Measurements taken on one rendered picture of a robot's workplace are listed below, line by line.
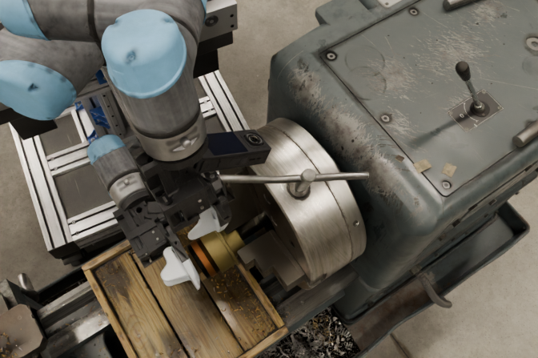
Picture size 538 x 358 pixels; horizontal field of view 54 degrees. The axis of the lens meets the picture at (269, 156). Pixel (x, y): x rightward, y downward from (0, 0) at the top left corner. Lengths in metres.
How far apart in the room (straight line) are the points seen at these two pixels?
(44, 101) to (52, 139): 1.40
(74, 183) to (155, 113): 1.60
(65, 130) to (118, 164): 1.19
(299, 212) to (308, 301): 0.37
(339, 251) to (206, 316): 0.37
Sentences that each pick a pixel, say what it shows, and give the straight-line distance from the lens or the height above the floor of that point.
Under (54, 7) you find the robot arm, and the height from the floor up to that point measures 1.61.
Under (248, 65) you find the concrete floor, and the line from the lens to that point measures 2.57.
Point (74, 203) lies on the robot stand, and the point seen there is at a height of 0.21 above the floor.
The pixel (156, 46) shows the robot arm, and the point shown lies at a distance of 0.49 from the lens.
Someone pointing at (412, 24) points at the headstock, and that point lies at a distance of 1.10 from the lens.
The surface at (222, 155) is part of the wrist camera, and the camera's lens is 0.64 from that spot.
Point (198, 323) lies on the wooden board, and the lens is 1.18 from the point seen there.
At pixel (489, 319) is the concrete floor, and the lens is 2.27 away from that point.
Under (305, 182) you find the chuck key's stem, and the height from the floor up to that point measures 1.31.
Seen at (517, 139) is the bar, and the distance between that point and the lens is 1.00.
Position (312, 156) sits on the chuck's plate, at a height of 1.24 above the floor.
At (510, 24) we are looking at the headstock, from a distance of 1.18.
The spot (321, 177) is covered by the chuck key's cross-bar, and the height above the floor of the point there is 1.30.
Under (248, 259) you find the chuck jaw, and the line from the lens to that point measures 0.98.
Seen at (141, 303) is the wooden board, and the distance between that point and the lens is 1.20.
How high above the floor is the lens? 2.04
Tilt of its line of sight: 62 degrees down
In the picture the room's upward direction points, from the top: 4 degrees clockwise
